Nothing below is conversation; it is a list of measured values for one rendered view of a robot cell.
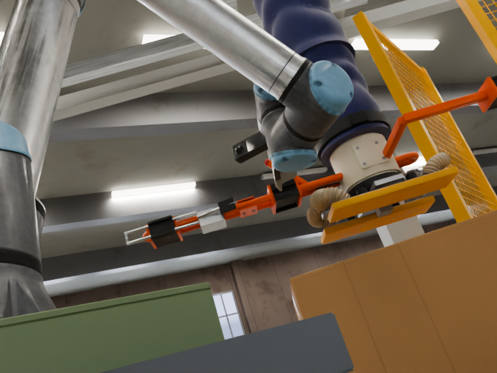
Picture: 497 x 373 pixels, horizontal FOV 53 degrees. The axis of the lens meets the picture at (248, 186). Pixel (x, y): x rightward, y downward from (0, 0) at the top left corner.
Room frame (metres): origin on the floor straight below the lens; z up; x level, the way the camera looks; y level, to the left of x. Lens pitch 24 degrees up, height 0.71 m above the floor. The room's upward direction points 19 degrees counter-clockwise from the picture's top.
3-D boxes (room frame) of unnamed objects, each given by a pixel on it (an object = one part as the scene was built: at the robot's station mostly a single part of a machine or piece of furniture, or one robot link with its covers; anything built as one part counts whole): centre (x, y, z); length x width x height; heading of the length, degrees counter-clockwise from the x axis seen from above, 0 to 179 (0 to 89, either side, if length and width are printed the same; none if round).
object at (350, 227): (1.43, -0.33, 1.11); 0.34 x 0.10 x 0.05; 96
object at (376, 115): (1.33, -0.34, 1.33); 0.23 x 0.23 x 0.04
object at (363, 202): (1.24, -0.35, 1.11); 0.34 x 0.10 x 0.05; 96
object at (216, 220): (1.29, 0.13, 1.21); 0.07 x 0.07 x 0.04; 6
